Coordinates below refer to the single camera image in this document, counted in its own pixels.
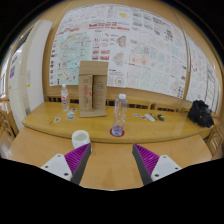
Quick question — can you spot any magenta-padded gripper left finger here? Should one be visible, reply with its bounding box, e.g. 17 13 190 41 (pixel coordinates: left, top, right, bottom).
40 142 92 186

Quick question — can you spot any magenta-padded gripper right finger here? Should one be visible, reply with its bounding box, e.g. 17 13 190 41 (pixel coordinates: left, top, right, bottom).
131 143 183 186

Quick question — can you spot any clear plastic water bottle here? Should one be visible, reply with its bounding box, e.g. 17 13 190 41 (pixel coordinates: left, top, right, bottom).
110 93 129 138

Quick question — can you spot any white cup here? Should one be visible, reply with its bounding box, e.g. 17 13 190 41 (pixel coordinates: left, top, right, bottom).
71 129 92 150

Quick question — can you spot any white remote control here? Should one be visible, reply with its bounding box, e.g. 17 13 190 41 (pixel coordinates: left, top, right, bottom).
144 113 156 122

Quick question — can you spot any flat round red coaster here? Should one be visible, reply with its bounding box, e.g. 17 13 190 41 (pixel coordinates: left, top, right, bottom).
109 127 126 138

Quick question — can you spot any small red-labelled drink bottle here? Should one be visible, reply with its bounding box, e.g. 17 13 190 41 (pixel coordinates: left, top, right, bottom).
60 83 70 113

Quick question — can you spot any black bag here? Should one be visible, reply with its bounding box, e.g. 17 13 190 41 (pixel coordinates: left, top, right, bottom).
187 99 215 129

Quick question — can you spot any wooden chair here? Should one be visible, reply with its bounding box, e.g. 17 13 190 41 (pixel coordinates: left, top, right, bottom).
204 124 224 158
0 99 16 141

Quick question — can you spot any brown cardboard box stand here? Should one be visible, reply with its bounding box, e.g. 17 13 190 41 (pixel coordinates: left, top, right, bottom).
77 60 110 118

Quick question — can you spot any printed paper poster collage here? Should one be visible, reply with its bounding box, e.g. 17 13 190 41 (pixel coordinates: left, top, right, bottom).
49 3 188 99
184 34 221 113

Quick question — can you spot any white wall panel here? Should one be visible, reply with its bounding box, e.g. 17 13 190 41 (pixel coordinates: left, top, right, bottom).
8 19 54 131

